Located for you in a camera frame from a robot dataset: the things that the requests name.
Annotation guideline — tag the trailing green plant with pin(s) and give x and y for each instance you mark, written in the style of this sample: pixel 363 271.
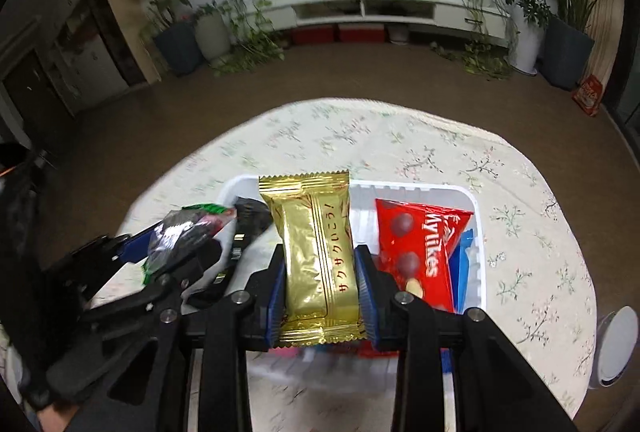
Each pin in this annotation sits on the trailing green plant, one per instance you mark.
pixel 250 52

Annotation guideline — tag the small plant in grey pot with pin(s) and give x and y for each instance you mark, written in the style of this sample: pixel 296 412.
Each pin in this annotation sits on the small plant in grey pot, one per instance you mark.
pixel 212 37

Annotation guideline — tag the dark bulky object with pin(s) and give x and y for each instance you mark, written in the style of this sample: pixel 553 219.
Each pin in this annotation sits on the dark bulky object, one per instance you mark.
pixel 20 192

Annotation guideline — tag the gold snack packet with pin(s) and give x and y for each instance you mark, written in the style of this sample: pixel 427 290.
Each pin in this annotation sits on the gold snack packet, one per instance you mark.
pixel 320 237

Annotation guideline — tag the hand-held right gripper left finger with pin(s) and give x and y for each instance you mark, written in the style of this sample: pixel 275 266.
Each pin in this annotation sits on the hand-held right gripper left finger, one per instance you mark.
pixel 276 307

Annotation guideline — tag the green and black snack packet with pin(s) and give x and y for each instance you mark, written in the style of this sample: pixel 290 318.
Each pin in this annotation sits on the green and black snack packet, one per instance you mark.
pixel 185 232

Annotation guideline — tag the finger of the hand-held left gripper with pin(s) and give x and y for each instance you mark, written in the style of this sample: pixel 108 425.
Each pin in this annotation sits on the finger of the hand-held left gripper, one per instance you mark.
pixel 135 248
pixel 170 287

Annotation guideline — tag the small white pot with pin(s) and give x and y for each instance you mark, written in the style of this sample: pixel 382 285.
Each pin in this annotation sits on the small white pot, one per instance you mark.
pixel 398 33

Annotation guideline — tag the large-leaf plant in dark pot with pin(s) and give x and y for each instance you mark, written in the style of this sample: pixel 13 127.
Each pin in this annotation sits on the large-leaf plant in dark pot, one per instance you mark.
pixel 567 52

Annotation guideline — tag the white television cabinet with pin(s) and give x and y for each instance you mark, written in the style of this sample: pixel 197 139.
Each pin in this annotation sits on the white television cabinet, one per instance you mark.
pixel 440 12

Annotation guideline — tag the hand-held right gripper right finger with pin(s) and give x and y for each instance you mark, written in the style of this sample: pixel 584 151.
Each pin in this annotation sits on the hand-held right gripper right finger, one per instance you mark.
pixel 364 297

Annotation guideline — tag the red snack packet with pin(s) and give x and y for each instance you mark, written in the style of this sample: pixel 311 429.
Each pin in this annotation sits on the red snack packet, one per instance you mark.
pixel 425 242

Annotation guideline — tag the white plastic tray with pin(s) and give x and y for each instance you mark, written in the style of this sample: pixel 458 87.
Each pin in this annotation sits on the white plastic tray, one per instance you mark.
pixel 364 217

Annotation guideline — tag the red bag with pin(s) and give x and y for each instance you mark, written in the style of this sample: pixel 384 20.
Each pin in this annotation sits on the red bag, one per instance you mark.
pixel 589 95

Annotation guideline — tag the bushy plant in white pot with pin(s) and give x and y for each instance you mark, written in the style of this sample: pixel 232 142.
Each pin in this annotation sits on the bushy plant in white pot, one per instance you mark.
pixel 527 47

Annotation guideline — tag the red storage box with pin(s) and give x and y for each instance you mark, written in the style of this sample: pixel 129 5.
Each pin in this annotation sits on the red storage box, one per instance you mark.
pixel 361 33
pixel 312 35

